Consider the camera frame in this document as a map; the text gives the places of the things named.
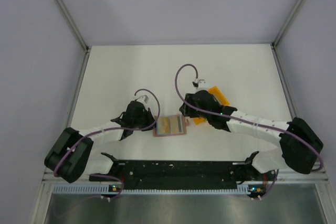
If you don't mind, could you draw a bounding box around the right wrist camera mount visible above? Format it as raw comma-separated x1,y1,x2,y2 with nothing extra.
192,78,209,92

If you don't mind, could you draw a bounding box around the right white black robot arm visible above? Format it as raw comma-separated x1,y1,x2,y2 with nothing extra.
180,90,323,180

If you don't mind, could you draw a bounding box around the tan leather card holder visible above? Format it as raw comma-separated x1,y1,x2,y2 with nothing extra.
153,114,189,137

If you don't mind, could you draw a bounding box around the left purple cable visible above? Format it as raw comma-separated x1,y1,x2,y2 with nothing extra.
52,89,161,178

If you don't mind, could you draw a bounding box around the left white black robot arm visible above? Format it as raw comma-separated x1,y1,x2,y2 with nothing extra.
44,95,154,183

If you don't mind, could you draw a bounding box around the yellow plastic bin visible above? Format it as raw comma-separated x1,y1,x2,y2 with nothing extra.
193,90,233,130

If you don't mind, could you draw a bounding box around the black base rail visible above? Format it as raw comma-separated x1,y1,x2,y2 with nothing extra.
89,158,276,190

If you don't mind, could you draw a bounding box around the gold credit card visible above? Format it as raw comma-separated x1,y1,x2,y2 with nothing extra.
170,115,183,134
156,117,171,135

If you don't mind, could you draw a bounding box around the white slotted cable duct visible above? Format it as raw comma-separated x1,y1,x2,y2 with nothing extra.
54,183,253,196

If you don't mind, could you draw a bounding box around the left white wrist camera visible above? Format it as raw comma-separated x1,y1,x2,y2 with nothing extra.
135,95,149,105

